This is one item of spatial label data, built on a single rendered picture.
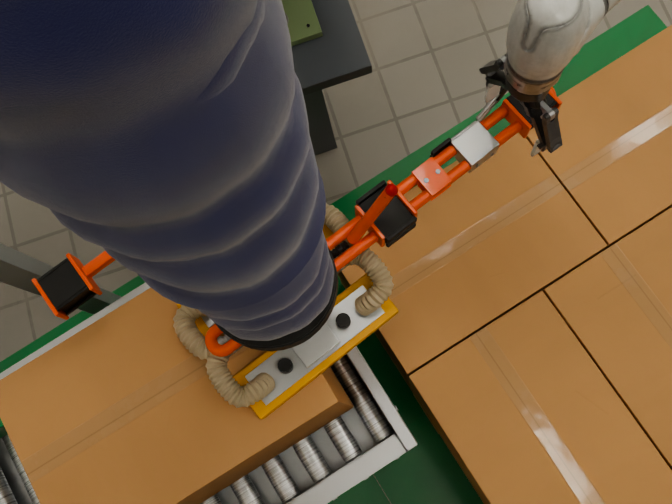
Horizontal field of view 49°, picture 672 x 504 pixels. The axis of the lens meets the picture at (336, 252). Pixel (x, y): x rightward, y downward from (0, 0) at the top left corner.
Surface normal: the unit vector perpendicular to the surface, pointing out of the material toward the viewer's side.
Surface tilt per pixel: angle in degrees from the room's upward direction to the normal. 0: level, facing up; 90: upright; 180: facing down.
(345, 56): 0
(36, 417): 0
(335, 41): 0
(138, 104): 99
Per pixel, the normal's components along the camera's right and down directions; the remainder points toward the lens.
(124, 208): 0.13, 0.94
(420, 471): -0.10, -0.22
